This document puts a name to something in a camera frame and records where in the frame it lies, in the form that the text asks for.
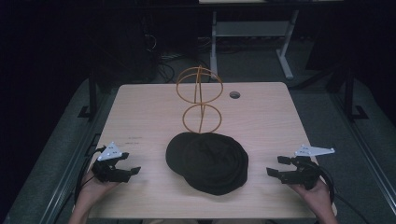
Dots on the person's right hand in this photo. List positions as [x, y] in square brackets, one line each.
[316, 196]

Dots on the black metal stand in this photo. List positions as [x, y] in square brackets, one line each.
[92, 93]
[350, 93]

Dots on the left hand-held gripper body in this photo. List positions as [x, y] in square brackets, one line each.
[107, 172]

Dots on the person's left hand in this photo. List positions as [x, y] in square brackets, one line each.
[93, 190]

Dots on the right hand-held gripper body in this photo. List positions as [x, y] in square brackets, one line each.
[303, 174]

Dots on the white metal desk frame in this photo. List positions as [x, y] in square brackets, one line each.
[249, 28]

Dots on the black cap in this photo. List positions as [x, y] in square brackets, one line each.
[211, 165]

